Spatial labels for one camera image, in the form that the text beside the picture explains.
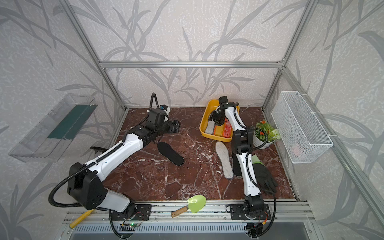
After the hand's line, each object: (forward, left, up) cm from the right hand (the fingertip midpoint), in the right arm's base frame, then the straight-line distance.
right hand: (210, 120), depth 108 cm
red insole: (-8, -12, -2) cm, 14 cm away
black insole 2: (-40, -11, +12) cm, 43 cm away
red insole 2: (-8, -6, -2) cm, 10 cm away
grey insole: (-6, 0, -1) cm, 6 cm away
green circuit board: (-62, +40, -3) cm, 74 cm away
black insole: (-23, +29, -3) cm, 37 cm away
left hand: (-18, +21, +19) cm, 33 cm away
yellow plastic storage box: (+16, -2, -1) cm, 16 cm away
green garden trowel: (-54, +10, -4) cm, 55 cm away
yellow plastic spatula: (-60, +65, -1) cm, 88 cm away
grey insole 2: (-23, -7, -4) cm, 25 cm away
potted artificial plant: (-20, -28, +9) cm, 36 cm away
